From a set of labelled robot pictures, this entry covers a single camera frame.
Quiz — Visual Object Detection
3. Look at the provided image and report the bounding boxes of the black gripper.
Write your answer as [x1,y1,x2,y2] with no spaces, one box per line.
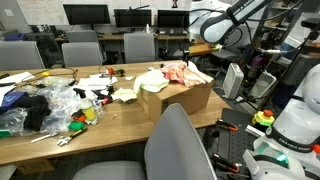
[182,49,193,68]

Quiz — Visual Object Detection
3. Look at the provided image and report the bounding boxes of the peach cloth garment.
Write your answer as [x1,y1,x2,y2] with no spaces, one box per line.
[173,60,215,88]

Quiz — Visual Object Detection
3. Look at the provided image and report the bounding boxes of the pale yellow cloth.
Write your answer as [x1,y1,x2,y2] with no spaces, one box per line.
[132,69,170,95]

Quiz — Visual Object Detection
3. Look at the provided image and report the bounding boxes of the large brown cardboard box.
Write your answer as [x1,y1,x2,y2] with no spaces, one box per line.
[136,79,215,124]

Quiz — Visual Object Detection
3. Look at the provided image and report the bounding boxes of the black computer monitor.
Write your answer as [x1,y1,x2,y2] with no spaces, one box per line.
[113,8,153,33]
[62,3,112,31]
[156,9,191,29]

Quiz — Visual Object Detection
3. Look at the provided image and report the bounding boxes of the white space heater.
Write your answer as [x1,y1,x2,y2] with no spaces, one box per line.
[222,62,245,101]

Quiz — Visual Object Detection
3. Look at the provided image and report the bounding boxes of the dark green small object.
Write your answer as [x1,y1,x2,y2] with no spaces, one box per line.
[114,68,126,78]

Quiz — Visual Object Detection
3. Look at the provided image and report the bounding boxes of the light green cloth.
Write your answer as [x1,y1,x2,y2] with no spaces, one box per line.
[110,87,138,103]

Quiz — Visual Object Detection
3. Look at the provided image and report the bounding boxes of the purple object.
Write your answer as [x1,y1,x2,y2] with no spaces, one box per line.
[248,55,266,80]

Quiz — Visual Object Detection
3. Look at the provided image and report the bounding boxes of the orange black clamp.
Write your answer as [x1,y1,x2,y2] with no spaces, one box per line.
[215,118,240,133]
[212,152,244,175]

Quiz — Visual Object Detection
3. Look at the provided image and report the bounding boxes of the white grilled fan heater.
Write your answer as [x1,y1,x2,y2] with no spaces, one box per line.
[249,70,278,100]

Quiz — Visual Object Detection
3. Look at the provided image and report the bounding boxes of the gray framed office chair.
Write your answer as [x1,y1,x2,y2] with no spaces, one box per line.
[72,103,218,180]

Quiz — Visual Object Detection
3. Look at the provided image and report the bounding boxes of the black red tool pile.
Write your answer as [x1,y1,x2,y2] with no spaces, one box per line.
[94,85,116,106]

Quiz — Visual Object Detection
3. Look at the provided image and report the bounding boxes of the white paper stack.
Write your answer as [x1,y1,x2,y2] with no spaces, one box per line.
[75,75,119,92]

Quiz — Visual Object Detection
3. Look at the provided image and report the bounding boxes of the yellow red emergency stop button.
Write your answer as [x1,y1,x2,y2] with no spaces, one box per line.
[251,109,276,128]

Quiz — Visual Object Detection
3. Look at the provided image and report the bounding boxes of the silver metal bar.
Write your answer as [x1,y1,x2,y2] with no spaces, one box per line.
[245,124,267,139]

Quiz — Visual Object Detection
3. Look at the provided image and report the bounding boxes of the black perforated mounting board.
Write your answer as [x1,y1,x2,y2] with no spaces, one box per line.
[213,107,278,180]

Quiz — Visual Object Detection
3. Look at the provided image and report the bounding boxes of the clear plastic water bottle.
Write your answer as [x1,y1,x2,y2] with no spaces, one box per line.
[93,99,105,120]

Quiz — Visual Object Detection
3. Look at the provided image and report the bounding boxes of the metal shelf rack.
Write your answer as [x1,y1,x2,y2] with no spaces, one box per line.
[248,0,303,68]

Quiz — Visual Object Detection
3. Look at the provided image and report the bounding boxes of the yellow liquid spray bottle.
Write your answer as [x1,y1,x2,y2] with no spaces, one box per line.
[73,87,98,126]

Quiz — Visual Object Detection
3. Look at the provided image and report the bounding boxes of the black orange small tool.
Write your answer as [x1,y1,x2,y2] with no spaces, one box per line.
[70,109,88,123]

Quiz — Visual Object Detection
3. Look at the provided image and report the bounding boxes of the green plastic toy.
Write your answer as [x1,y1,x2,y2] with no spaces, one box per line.
[67,121,87,132]

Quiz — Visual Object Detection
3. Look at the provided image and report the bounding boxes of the large clear plastic bag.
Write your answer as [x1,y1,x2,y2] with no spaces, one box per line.
[34,81,83,134]

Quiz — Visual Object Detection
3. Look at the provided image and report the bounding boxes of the black mesh office chair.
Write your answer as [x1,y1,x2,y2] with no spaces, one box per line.
[25,32,65,69]

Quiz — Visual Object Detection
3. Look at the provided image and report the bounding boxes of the black cloth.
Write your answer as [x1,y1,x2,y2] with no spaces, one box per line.
[15,95,52,132]

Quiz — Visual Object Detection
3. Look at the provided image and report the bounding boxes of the white marker pen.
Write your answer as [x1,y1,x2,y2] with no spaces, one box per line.
[30,132,60,145]

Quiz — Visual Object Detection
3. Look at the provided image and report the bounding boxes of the blue bin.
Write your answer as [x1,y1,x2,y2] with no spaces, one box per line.
[3,32,28,42]

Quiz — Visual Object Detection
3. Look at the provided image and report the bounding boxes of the blue bag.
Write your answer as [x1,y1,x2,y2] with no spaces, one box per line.
[0,91,30,114]

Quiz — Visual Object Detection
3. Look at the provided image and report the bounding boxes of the small clear plastic bag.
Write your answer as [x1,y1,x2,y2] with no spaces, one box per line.
[0,107,29,136]

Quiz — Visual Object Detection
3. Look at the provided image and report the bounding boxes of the green flat object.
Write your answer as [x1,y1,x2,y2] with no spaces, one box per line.
[0,129,14,140]

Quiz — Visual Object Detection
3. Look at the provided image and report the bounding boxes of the tan wrist camera mount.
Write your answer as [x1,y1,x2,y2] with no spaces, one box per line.
[187,43,223,57]

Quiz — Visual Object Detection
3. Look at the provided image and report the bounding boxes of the wooden wall desk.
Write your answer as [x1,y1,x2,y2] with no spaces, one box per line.
[54,32,191,43]

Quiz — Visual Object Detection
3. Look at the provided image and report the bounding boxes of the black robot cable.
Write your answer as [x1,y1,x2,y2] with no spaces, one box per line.
[244,0,304,23]

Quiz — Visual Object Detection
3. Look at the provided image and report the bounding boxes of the black table cable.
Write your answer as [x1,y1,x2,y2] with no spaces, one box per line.
[19,67,80,83]

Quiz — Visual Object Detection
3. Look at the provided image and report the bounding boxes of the black camera on stand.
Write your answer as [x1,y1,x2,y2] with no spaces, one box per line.
[300,17,320,42]

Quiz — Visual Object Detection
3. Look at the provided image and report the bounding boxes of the yellow handled pliers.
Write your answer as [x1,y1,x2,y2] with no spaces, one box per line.
[56,127,89,147]

